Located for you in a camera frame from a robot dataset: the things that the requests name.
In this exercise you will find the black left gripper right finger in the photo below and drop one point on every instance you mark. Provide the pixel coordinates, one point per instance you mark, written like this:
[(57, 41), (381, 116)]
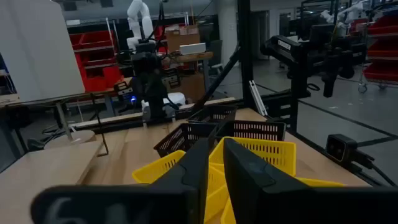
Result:
[(255, 193)]

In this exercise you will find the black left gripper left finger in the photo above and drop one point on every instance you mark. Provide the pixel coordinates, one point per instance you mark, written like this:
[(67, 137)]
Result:
[(186, 186)]

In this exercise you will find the yellow slotted plastic basket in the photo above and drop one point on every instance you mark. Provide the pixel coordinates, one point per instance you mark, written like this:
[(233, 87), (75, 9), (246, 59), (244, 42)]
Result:
[(273, 155), (155, 169)]

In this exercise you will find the black slotted plastic basket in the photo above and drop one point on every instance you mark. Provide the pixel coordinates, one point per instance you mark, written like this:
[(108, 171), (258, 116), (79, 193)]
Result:
[(183, 137), (214, 114), (252, 130)]

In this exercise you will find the black background robot arm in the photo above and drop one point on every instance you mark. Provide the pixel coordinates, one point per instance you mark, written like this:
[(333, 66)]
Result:
[(286, 49)]

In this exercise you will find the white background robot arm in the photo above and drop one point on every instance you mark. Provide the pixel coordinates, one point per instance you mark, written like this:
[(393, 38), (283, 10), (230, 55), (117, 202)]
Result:
[(138, 18), (345, 17)]

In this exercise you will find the brown cardboard box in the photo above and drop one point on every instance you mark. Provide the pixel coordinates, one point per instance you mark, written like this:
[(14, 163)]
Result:
[(183, 39)]

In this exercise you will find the wooden background desk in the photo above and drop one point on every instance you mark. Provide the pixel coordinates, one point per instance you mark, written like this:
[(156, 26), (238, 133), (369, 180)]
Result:
[(194, 57)]

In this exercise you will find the white rectangular box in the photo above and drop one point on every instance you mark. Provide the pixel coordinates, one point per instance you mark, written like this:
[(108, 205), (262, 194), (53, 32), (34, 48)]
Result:
[(192, 48)]

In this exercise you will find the red bin storage rack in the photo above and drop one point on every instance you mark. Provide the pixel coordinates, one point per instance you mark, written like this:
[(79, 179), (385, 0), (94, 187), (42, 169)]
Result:
[(93, 74)]

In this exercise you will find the black office chair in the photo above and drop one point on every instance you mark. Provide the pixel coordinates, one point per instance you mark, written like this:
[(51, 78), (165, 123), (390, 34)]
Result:
[(216, 53)]

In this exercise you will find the white shade table lamp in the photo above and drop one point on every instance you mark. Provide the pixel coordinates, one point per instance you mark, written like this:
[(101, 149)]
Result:
[(37, 46)]

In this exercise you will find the red bin wheeled cart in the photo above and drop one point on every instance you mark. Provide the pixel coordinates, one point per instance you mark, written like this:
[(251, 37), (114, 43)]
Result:
[(382, 70)]

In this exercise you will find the silver aluminium bracket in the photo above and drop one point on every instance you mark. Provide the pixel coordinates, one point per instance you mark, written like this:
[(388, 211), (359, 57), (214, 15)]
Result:
[(258, 98)]

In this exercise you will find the black table-level camera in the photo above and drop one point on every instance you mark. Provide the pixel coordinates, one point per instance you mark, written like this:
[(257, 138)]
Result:
[(340, 147)]

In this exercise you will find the black rig frame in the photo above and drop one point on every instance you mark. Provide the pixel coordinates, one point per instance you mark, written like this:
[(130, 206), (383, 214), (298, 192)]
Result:
[(245, 46)]

